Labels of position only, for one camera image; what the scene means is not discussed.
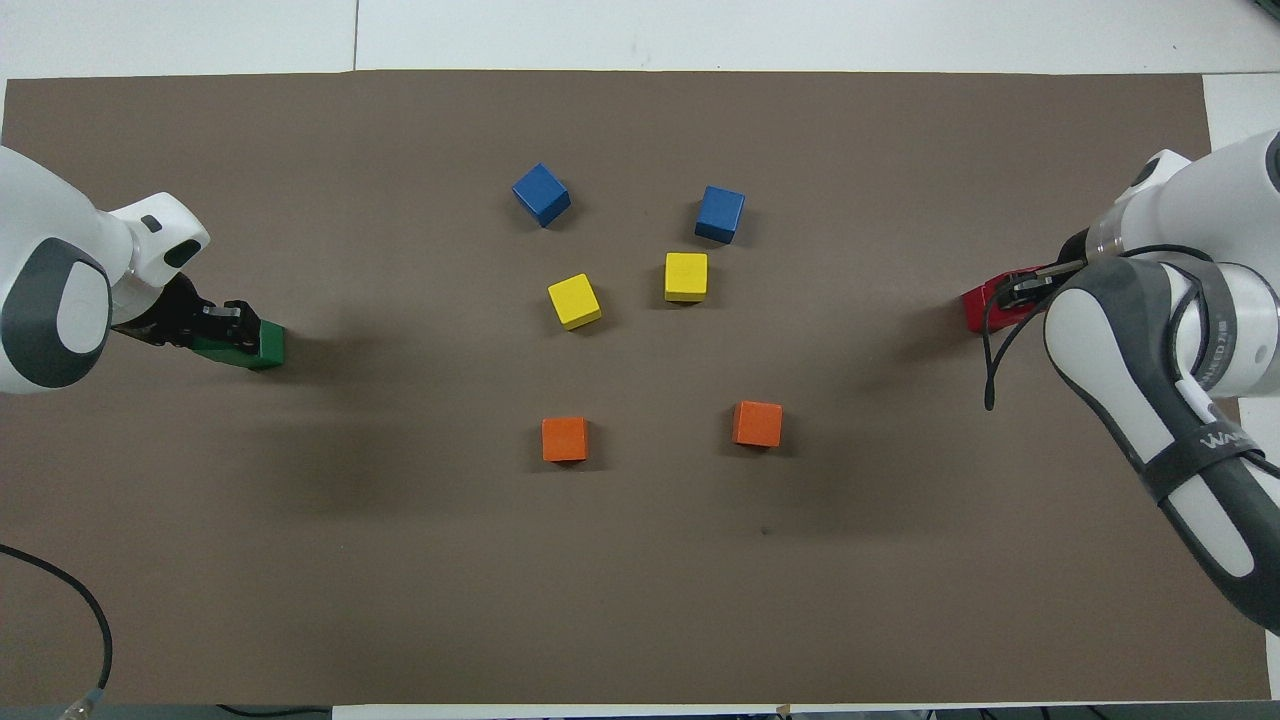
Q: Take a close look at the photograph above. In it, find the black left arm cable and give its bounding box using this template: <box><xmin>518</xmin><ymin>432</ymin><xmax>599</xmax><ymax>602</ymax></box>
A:
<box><xmin>0</xmin><ymin>544</ymin><xmax>114</xmax><ymax>720</ymax></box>

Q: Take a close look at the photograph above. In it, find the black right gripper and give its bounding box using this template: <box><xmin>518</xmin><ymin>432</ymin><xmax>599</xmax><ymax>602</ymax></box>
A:
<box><xmin>999</xmin><ymin>229</ymin><xmax>1092</xmax><ymax>308</ymax></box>

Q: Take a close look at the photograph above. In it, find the yellow wooden cube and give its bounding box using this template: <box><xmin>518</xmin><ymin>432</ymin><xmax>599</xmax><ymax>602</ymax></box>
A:
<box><xmin>664</xmin><ymin>252</ymin><xmax>710</xmax><ymax>304</ymax></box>
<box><xmin>547</xmin><ymin>273</ymin><xmax>604</xmax><ymax>332</ymax></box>

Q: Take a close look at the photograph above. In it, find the orange wooden cube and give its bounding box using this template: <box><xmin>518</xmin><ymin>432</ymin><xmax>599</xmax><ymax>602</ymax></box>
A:
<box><xmin>732</xmin><ymin>400</ymin><xmax>784</xmax><ymax>449</ymax></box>
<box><xmin>541</xmin><ymin>416</ymin><xmax>590</xmax><ymax>464</ymax></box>

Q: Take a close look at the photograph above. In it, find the brown paper table mat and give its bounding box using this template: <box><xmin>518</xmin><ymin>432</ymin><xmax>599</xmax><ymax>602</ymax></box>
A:
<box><xmin>0</xmin><ymin>70</ymin><xmax>1273</xmax><ymax>706</ymax></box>

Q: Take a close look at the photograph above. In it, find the blue wooden cube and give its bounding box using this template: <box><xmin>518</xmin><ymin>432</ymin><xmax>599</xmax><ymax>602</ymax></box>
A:
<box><xmin>695</xmin><ymin>185</ymin><xmax>747</xmax><ymax>245</ymax></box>
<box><xmin>512</xmin><ymin>163</ymin><xmax>573</xmax><ymax>229</ymax></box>

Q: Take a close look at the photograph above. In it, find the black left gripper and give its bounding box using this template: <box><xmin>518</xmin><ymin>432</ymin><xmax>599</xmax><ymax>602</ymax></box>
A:
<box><xmin>113</xmin><ymin>273</ymin><xmax>262</xmax><ymax>354</ymax></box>

